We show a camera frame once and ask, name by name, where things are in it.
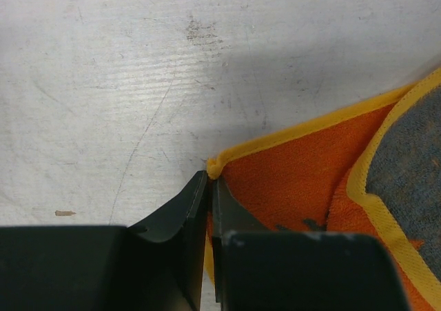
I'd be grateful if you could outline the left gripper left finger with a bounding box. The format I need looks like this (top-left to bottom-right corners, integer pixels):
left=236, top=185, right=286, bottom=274
left=1, top=171, right=208, bottom=310

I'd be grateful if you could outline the grey orange-edged towel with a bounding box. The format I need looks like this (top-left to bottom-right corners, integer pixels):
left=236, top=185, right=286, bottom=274
left=207, top=71, right=440, bottom=310

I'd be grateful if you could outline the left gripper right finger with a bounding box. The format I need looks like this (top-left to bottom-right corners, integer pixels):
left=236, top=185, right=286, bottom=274
left=212, top=179, right=410, bottom=310

